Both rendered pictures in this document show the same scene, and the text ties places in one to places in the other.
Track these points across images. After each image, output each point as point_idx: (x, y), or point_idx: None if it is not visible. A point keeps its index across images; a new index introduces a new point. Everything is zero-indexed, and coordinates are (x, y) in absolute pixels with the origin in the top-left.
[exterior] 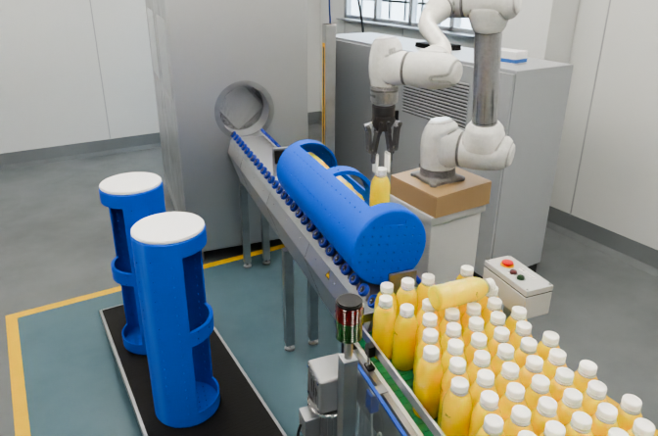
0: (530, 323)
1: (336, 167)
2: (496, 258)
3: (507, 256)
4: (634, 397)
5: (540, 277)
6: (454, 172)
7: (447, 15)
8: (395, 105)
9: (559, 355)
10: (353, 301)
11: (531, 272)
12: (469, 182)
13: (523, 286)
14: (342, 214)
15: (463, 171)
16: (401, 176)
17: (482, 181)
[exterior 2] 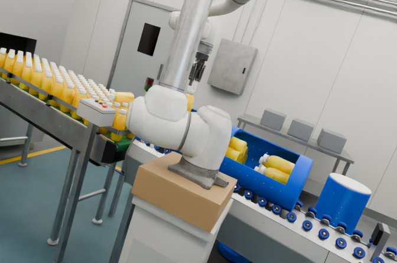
0: (91, 93)
1: (238, 128)
2: (110, 110)
3: (104, 110)
4: (59, 78)
5: (85, 100)
6: (180, 161)
7: None
8: (198, 52)
9: (81, 87)
10: (149, 77)
11: (91, 103)
12: (160, 165)
13: (94, 100)
14: None
15: (178, 182)
16: (225, 177)
17: (148, 165)
